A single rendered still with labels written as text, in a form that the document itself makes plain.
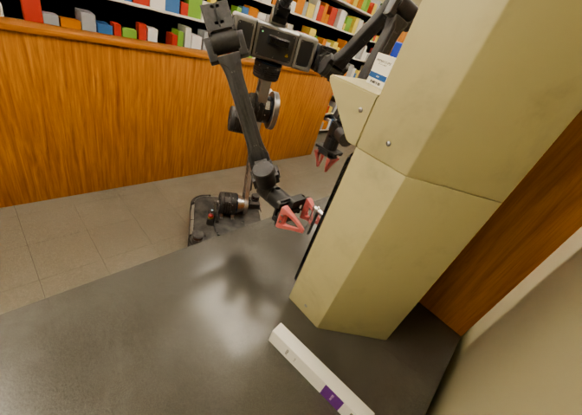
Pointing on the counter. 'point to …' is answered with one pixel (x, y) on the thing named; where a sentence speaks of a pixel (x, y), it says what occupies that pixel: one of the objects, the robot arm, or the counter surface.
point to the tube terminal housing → (444, 145)
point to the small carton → (380, 70)
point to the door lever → (313, 218)
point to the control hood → (353, 104)
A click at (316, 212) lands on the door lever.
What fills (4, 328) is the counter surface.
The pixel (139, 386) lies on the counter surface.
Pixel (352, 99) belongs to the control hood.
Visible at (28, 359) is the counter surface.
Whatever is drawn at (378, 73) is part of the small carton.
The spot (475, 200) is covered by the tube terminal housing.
